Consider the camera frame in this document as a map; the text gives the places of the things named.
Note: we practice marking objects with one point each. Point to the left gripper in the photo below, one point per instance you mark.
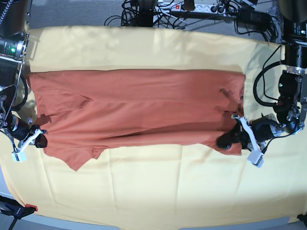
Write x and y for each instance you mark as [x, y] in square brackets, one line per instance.
[263, 128]

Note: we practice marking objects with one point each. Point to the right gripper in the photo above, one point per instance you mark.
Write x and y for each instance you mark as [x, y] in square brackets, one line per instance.
[21, 130]

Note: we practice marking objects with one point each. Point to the terracotta orange T-shirt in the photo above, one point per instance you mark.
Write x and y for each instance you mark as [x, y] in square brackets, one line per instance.
[88, 112]

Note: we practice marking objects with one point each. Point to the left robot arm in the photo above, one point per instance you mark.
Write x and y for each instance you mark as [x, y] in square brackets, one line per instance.
[282, 85]

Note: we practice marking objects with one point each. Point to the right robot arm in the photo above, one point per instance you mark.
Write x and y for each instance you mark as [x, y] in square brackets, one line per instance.
[13, 87]

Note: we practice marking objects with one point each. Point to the yellow table cloth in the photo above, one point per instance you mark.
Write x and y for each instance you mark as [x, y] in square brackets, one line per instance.
[163, 187]

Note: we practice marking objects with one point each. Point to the blue black bar clamp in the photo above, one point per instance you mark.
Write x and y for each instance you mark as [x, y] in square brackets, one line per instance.
[12, 208]

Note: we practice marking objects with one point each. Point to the black clamp at right corner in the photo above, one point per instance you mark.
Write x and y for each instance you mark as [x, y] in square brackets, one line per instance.
[303, 218]

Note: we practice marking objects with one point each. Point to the black power adapter brick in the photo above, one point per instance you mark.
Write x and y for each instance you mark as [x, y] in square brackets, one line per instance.
[255, 18]

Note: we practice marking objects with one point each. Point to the white power strip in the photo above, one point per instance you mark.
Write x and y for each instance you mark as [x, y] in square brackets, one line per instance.
[198, 8]

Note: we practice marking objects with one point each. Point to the black central stand post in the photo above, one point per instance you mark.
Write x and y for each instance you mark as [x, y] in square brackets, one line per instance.
[145, 16]

